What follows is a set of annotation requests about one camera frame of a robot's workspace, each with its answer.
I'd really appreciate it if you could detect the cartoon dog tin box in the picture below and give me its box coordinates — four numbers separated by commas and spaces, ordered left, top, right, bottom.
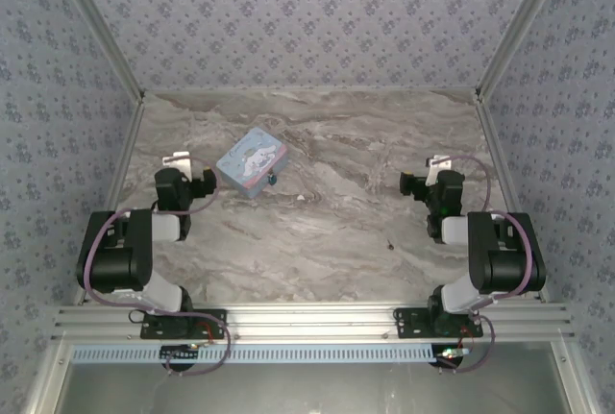
215, 126, 291, 201

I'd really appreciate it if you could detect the right controller board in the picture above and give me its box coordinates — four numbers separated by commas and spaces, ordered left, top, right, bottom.
434, 345, 472, 370

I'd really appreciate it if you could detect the controller board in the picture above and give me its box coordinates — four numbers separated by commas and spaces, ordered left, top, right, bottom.
160, 344, 201, 369
434, 345, 472, 370

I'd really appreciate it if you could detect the left controller board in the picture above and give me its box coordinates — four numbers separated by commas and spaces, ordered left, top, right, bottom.
160, 344, 201, 369

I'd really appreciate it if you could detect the grey metal panel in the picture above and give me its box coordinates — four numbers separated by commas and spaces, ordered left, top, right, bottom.
26, 339, 597, 414

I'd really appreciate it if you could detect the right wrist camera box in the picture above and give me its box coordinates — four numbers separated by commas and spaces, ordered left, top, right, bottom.
424, 154, 454, 189

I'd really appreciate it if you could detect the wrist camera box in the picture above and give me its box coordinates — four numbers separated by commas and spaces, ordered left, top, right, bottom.
161, 151, 193, 183
424, 154, 454, 189

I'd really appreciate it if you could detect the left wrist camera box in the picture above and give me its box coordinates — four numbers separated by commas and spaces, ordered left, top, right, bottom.
161, 151, 193, 183

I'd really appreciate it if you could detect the left aluminium side rail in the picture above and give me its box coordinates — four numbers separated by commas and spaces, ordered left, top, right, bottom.
74, 95, 147, 305

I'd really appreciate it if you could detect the aluminium side rail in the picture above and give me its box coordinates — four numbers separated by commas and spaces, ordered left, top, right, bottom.
74, 95, 147, 305
475, 95, 551, 304

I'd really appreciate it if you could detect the right aluminium side rail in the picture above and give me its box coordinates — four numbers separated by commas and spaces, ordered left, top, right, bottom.
475, 95, 551, 304

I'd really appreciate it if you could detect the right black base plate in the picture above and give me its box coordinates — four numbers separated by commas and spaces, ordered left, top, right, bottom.
393, 306, 484, 340

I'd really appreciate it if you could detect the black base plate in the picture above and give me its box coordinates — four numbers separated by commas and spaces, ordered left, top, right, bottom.
139, 308, 229, 340
393, 306, 484, 340

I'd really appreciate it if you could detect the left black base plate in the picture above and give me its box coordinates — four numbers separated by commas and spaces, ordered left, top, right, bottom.
139, 308, 229, 340

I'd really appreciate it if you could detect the aluminium front frame rail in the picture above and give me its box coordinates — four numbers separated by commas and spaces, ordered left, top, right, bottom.
51, 302, 576, 341

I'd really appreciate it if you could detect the left aluminium corner post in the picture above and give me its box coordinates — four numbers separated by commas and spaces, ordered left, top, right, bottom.
49, 0, 147, 101

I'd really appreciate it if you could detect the aluminium corner post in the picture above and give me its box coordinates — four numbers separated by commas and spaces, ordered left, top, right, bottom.
49, 0, 147, 101
474, 0, 576, 101

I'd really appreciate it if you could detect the pale slotted cable duct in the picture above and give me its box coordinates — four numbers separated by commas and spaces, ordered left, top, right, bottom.
70, 342, 432, 365

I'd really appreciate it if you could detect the right aluminium corner post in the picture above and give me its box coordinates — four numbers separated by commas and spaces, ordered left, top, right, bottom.
474, 0, 576, 101

